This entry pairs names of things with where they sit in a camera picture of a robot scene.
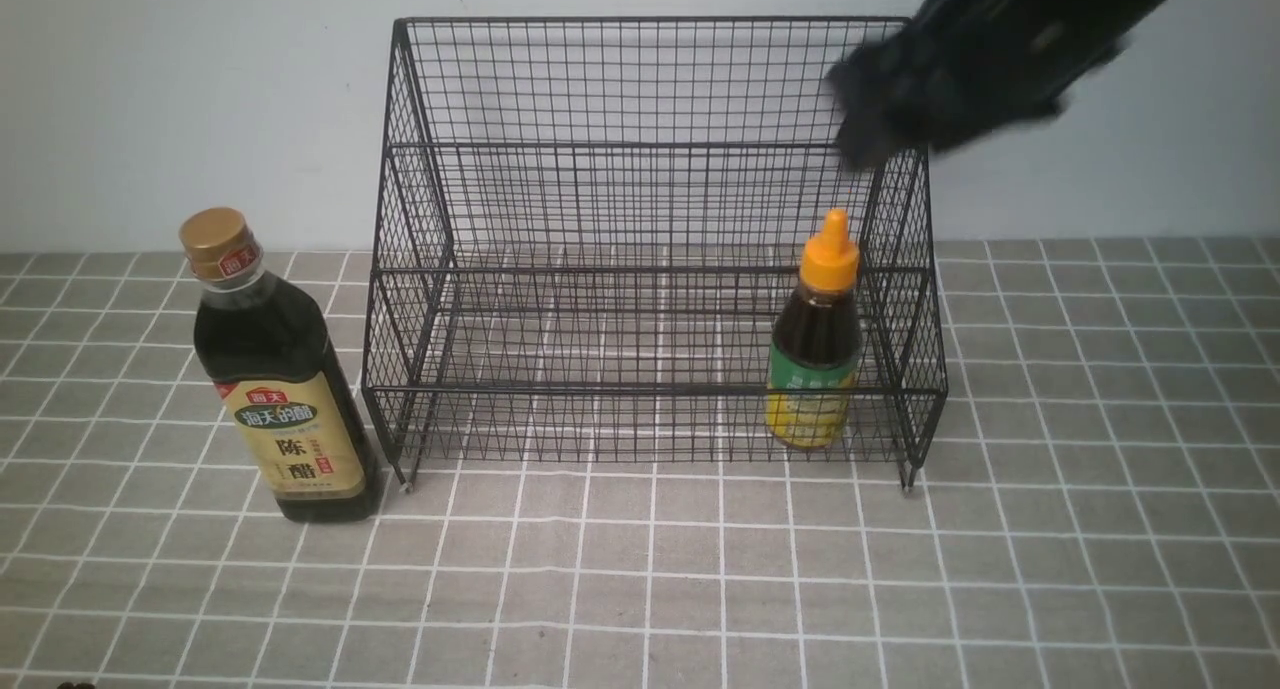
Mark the grey grid-pattern tablecloth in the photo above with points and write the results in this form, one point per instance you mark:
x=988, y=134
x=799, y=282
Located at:
x=1098, y=509

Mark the dark vinegar bottle gold cap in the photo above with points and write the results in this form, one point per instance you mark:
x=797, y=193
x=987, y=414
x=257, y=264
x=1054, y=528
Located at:
x=266, y=348

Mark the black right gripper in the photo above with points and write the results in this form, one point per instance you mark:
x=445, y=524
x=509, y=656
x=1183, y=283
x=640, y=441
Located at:
x=960, y=70

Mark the seasoning bottle orange cap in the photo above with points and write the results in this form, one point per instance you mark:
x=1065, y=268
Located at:
x=816, y=342

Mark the black wire mesh rack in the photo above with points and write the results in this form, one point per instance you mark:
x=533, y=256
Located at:
x=588, y=226

